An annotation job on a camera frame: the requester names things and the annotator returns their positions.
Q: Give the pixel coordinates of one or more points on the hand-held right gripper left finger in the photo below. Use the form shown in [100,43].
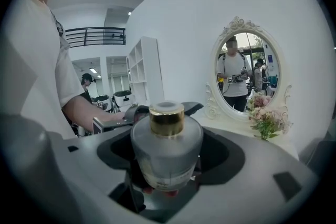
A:
[135,183]

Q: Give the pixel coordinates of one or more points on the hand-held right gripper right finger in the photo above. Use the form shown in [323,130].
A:
[198,173]

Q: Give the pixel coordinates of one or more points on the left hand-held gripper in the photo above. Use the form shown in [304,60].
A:
[115,123]

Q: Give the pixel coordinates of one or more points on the small frosted bottle gold cap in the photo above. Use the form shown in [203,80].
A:
[166,144]

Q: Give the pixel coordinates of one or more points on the person's left forearm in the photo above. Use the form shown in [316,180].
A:
[86,108]

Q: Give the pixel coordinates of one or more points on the white ornate oval mirror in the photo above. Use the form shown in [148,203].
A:
[223,102]

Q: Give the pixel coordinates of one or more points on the white table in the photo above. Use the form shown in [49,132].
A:
[236,131]

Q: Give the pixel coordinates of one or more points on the white open shelf unit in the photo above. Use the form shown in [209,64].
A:
[147,70]

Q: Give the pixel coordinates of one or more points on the white black seat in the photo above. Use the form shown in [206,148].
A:
[124,98]

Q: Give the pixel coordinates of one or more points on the pink flower bouquet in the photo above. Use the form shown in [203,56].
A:
[265,115]

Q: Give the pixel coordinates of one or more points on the black metal railing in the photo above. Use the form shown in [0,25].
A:
[94,36]

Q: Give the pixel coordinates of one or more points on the person's white t-shirt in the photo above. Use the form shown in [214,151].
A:
[31,60]

